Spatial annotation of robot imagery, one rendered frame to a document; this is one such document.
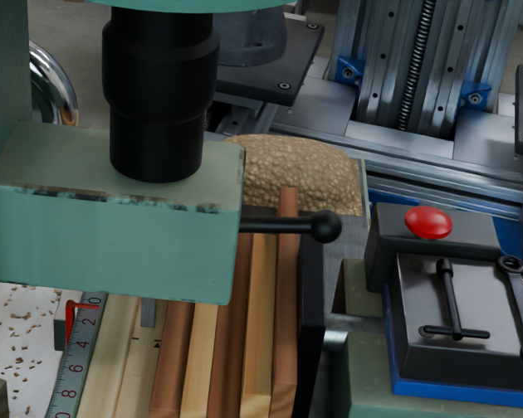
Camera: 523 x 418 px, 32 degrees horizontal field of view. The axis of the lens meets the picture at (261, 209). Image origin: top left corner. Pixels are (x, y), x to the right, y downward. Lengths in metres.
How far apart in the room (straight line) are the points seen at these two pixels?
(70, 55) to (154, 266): 2.51
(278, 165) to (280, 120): 0.48
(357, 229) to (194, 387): 0.28
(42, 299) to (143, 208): 0.35
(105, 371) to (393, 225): 0.20
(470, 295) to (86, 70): 2.42
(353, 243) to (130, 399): 0.28
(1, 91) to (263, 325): 0.21
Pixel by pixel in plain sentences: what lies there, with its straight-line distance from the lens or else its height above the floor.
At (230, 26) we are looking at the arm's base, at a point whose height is 0.87.
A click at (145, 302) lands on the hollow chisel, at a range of 0.58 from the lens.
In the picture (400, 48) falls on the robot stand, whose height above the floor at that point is 0.83.
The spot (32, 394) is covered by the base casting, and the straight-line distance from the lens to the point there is 0.76.
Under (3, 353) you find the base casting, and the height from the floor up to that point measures 0.80.
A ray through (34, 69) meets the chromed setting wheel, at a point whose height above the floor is 1.06.
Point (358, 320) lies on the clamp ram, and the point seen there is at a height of 0.96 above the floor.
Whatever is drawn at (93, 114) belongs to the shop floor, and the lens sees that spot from 2.69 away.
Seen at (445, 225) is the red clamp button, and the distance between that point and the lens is 0.59.
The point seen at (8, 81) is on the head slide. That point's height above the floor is 1.10.
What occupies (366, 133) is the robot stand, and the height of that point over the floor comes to 0.73.
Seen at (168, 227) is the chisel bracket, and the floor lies 1.05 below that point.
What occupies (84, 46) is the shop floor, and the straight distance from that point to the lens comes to 3.07.
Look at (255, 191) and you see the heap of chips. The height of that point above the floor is 0.91.
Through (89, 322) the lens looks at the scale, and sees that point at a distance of 0.59.
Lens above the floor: 1.36
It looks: 35 degrees down
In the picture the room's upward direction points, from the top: 7 degrees clockwise
